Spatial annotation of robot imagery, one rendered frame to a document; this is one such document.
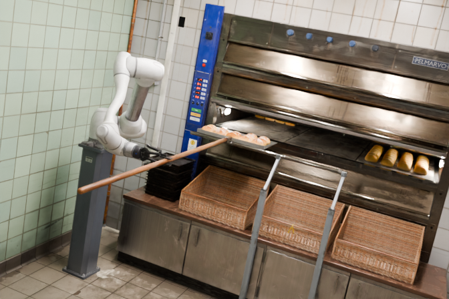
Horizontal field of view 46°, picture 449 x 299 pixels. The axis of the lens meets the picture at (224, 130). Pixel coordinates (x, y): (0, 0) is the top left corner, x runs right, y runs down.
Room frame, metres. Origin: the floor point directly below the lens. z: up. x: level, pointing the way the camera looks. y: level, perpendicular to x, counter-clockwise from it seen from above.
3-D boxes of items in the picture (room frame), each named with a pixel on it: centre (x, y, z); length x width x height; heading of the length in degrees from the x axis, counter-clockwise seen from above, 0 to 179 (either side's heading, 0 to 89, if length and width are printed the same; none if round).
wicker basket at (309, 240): (3.75, -0.66, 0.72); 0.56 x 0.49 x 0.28; 69
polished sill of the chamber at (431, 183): (4.04, -0.74, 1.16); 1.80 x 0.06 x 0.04; 70
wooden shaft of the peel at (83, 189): (2.99, 0.28, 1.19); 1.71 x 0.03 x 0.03; 160
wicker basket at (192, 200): (3.96, -0.10, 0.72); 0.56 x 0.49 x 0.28; 69
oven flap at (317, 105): (4.02, -0.74, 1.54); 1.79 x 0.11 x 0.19; 70
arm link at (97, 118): (3.72, 0.87, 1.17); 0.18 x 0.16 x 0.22; 110
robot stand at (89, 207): (3.72, 0.88, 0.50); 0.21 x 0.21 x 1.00; 68
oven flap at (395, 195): (4.02, -0.74, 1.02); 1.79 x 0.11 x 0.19; 70
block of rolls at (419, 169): (4.23, -1.43, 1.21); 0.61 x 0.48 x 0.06; 160
